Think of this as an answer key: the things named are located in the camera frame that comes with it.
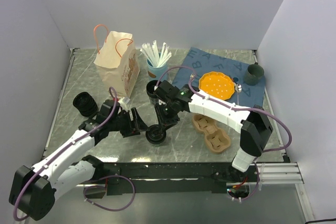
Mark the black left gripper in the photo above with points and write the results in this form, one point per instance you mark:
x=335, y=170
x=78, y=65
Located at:
x=136, y=125

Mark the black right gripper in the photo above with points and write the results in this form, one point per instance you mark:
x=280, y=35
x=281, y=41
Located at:
x=164, y=123

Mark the black takeout coffee cup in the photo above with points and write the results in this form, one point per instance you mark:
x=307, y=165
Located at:
x=155, y=139

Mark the stack of black lids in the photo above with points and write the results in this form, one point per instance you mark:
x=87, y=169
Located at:
x=85, y=104

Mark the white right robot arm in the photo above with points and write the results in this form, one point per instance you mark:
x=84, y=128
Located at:
x=252, y=124

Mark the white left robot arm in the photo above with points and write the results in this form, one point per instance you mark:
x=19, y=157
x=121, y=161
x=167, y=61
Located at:
x=35, y=189

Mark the brown paper takeout bag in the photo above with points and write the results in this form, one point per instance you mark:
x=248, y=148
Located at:
x=117, y=62

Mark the blue straw holder cup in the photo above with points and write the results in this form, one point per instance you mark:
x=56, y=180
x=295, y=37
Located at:
x=155, y=73

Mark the brown cardboard cup carrier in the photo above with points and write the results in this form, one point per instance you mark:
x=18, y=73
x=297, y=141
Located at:
x=216, y=139

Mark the silver fork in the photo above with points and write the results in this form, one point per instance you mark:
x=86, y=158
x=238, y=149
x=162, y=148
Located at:
x=192, y=77

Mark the orange dotted plate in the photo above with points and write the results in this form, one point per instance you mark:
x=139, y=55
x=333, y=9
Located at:
x=217, y=84

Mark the blue alphabet placemat cloth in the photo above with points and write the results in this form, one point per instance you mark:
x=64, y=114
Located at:
x=204, y=62

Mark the wrapped white straws bundle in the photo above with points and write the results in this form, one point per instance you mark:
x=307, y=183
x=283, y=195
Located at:
x=156, y=57

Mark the silver spoon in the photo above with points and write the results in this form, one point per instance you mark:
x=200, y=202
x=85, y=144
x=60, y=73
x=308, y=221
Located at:
x=238, y=90

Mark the dark green mug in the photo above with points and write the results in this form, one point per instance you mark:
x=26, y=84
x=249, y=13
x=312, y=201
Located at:
x=254, y=75

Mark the aluminium frame rail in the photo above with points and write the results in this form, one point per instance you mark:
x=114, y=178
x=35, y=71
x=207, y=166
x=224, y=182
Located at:
x=275, y=174

